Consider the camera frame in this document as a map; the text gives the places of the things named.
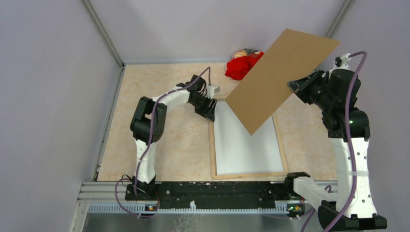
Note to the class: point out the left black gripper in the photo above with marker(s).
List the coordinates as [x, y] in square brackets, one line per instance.
[203, 112]

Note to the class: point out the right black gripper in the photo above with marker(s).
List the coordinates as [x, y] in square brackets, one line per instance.
[303, 83]

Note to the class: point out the wooden picture frame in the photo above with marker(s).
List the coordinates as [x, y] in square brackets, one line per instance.
[248, 174]

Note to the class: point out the brown cardboard backing board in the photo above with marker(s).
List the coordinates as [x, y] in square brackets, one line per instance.
[292, 56]

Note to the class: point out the printed photo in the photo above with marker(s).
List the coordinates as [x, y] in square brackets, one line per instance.
[246, 150]

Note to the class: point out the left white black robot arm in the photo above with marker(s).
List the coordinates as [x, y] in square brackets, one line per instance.
[148, 122]

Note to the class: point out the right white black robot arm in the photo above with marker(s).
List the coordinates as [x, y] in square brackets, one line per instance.
[349, 144]

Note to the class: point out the red cloth bundle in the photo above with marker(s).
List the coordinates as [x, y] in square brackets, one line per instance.
[242, 62]

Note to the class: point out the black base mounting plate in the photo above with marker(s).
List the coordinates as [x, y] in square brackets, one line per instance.
[218, 195]

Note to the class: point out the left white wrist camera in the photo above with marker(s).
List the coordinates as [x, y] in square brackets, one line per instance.
[211, 91]

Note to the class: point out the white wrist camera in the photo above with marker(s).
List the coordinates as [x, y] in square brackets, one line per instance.
[211, 91]
[342, 62]

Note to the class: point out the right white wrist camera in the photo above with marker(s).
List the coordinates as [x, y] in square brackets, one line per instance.
[342, 62]

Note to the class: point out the aluminium rail front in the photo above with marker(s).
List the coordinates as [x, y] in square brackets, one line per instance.
[107, 198]

